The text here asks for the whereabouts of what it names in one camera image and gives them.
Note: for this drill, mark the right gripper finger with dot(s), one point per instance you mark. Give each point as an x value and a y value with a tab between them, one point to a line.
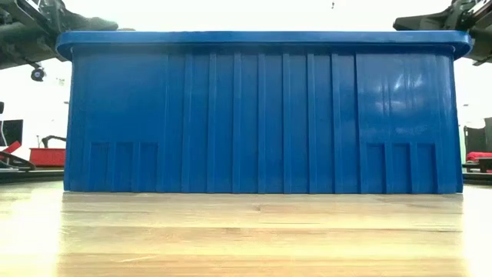
423	23

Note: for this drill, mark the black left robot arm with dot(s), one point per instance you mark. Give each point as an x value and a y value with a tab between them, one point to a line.
27	48

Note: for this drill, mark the red background bin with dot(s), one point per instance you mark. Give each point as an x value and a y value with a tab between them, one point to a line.
48	157

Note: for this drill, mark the large blue plastic bin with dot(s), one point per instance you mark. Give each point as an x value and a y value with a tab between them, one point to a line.
250	115

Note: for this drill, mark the round black background fixture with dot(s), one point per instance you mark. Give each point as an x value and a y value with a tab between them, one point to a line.
37	74

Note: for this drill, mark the black background monitor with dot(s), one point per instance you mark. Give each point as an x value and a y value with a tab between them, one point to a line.
12	132

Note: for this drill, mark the black background chair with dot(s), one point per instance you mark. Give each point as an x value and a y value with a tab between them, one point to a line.
474	140

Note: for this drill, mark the red flat background item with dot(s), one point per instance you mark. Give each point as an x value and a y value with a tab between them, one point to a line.
11	147

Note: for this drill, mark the red cloth item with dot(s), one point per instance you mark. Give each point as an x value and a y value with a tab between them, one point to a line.
478	156

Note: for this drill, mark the black background stand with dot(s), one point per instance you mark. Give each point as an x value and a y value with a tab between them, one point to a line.
19	163

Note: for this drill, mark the dark low background table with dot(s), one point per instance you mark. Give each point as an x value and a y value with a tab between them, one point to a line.
30	176

